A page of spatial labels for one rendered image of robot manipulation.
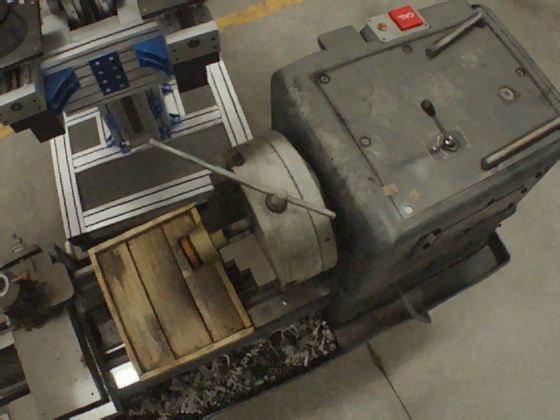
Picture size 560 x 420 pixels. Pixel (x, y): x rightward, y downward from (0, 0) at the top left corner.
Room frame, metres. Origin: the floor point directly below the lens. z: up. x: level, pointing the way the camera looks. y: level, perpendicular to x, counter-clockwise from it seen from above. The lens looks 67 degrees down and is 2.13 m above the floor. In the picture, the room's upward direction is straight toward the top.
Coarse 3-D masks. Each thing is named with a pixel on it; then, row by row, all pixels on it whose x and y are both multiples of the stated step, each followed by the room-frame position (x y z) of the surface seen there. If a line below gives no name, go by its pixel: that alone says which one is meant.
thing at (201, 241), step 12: (192, 228) 0.39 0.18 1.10; (204, 228) 0.38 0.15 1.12; (180, 240) 0.36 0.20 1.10; (192, 240) 0.35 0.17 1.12; (204, 240) 0.35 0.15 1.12; (216, 240) 0.36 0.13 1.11; (192, 252) 0.33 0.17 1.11; (204, 252) 0.33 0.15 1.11; (216, 252) 0.33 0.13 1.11; (192, 264) 0.31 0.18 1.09
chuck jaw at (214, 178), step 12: (228, 168) 0.48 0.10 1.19; (216, 180) 0.44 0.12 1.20; (228, 180) 0.44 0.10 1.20; (216, 192) 0.43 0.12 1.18; (228, 192) 0.43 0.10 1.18; (216, 204) 0.41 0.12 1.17; (228, 204) 0.41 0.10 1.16; (240, 204) 0.42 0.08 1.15; (204, 216) 0.40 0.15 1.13; (216, 216) 0.39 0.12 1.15; (228, 216) 0.40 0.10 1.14; (240, 216) 0.40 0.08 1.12; (216, 228) 0.38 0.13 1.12
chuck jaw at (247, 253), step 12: (240, 240) 0.36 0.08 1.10; (252, 240) 0.36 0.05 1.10; (228, 252) 0.34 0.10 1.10; (240, 252) 0.34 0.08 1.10; (252, 252) 0.34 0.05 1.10; (228, 264) 0.32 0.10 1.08; (240, 264) 0.31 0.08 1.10; (252, 264) 0.31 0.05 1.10; (264, 264) 0.31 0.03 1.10; (264, 276) 0.29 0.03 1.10; (276, 276) 0.29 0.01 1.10; (264, 288) 0.27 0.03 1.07
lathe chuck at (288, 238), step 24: (240, 144) 0.54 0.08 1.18; (264, 144) 0.52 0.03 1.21; (240, 168) 0.46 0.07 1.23; (264, 168) 0.45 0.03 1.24; (240, 192) 0.42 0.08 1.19; (288, 192) 0.41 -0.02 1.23; (264, 216) 0.36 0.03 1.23; (288, 216) 0.36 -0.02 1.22; (264, 240) 0.33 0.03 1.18; (288, 240) 0.33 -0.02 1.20; (312, 240) 0.33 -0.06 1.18; (288, 264) 0.29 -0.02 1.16; (312, 264) 0.30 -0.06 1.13
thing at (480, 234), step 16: (512, 208) 0.53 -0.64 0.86; (496, 224) 0.49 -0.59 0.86; (464, 240) 0.44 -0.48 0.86; (480, 240) 0.51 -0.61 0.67; (432, 256) 0.40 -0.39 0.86; (448, 256) 0.44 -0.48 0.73; (464, 256) 0.49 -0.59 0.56; (400, 272) 0.36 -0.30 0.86; (416, 272) 0.40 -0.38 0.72; (432, 272) 0.44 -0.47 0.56; (384, 288) 0.35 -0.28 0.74; (336, 304) 0.31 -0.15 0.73; (352, 304) 0.30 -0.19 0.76; (368, 304) 0.32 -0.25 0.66; (336, 320) 0.30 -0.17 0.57
